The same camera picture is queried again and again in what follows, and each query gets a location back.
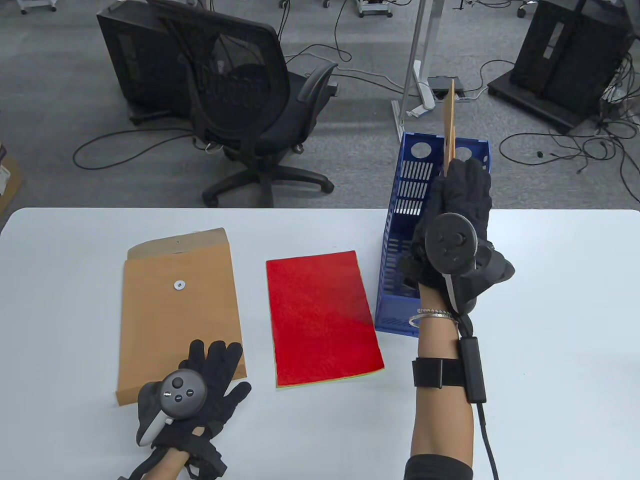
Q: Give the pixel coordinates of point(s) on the person's left hand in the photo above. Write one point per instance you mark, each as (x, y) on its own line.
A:
(220, 370)

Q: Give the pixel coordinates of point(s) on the person's right hand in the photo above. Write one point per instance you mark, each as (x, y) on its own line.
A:
(465, 195)

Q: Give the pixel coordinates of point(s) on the brown document pouch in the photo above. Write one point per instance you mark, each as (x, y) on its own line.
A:
(450, 125)
(175, 320)

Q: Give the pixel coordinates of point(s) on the stack of red cardstock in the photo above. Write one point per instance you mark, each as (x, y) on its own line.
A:
(320, 315)

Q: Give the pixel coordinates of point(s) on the person's right forearm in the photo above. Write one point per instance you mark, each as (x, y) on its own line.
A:
(440, 425)

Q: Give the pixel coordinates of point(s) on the person's left forearm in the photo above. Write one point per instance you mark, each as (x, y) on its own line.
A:
(162, 465)

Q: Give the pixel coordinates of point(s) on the black wheeled platform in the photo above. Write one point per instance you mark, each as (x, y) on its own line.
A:
(530, 100)

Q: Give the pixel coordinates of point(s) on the black floor box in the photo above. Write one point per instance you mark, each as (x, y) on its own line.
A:
(440, 82)

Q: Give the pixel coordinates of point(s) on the blue plastic file holder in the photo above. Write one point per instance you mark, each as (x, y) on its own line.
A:
(395, 310)

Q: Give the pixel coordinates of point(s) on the white metal desk leg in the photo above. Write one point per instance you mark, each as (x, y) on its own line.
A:
(422, 30)

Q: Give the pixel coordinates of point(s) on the black equipment cabinet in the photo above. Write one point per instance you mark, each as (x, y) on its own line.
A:
(570, 55)

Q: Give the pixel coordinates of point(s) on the black sensor box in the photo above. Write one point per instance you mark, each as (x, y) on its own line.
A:
(474, 370)

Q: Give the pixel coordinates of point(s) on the black mesh office chair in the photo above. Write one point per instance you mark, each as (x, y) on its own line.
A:
(280, 115)

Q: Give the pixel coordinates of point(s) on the white cart base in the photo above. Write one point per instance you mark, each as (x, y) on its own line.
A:
(37, 5)
(375, 6)

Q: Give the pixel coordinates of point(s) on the cardboard box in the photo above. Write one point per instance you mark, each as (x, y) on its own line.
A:
(7, 185)

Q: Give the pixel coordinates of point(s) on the black computer tower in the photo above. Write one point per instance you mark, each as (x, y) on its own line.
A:
(135, 60)

